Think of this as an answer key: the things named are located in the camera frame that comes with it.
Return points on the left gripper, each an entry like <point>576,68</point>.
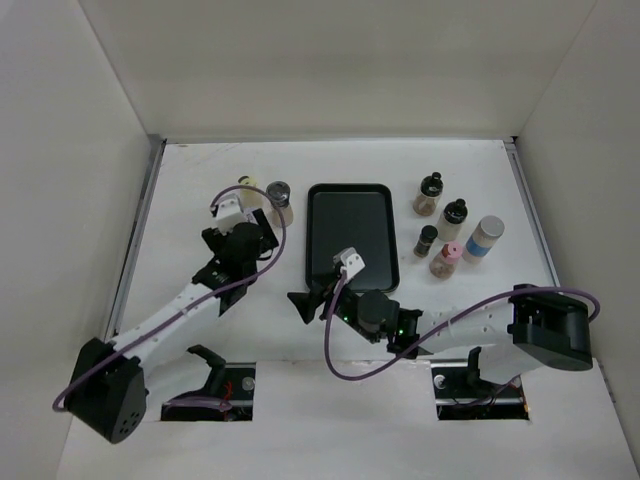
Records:
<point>216,240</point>

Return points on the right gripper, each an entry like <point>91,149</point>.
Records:
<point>307,304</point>

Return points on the yellow cap spice shaker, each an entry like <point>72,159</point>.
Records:
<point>250,199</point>

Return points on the clear cap salt grinder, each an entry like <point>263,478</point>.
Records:
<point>279,193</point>

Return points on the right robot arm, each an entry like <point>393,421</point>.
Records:
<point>507,334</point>

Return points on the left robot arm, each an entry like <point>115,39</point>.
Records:
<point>109,386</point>

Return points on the black rectangular tray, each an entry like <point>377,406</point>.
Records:
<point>358,215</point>

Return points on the small dark pepper bottle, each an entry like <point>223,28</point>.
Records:
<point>427,237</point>

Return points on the pink cap spice shaker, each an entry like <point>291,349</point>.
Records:
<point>444,264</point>

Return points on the black cap brown spice bottle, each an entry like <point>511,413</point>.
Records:
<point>429,194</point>

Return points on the black cap white spice bottle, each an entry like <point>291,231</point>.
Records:
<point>451,220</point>

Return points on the blue label grey cap jar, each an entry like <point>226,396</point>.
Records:
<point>486,234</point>

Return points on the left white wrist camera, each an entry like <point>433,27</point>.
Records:
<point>227,213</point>

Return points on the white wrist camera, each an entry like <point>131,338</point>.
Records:
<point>349,263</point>
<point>227,213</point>

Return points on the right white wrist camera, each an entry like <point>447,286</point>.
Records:
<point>349,263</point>

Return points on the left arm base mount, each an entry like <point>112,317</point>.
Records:
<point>226,395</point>

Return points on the left aluminium table rail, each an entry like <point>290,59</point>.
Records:
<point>114,318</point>

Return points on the aluminium table rail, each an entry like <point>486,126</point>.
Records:
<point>531,211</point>
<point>114,318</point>

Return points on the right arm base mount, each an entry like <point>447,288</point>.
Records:
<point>461,395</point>

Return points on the right aluminium table rail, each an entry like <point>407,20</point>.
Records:
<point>531,211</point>

